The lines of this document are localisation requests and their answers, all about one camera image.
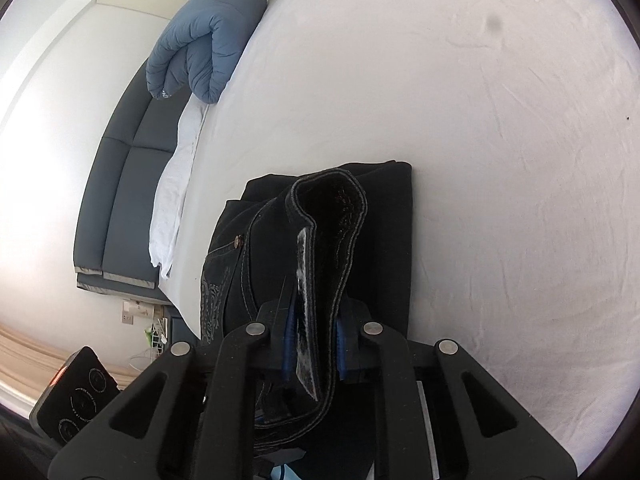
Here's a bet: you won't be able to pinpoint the black controller device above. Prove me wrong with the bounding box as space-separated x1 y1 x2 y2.
29 347 120 446

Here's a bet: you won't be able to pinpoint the rolled blue duvet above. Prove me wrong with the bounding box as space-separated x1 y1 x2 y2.
145 0 267 104

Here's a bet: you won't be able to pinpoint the white pillow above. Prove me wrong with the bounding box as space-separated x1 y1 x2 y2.
149 94 209 280

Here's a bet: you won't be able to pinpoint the black denim pants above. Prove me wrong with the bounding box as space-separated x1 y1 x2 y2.
201 161 413 479

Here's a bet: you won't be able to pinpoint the dark grey headboard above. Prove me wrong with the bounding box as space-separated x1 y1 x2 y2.
73 66 190 306

